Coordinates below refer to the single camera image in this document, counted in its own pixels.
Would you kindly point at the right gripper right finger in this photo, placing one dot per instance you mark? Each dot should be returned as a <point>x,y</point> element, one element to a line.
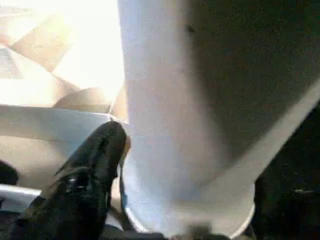
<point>287,207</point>

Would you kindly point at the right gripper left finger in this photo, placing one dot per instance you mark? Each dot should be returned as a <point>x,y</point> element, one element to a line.
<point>75,190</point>

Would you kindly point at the white plastic table top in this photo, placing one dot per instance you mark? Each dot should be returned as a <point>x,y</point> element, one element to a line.
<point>50,120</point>

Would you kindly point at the white plastic table leg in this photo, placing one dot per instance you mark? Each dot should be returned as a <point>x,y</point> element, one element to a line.
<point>175,100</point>

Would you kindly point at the black work mat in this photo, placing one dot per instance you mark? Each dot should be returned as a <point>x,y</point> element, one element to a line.
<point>307,130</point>

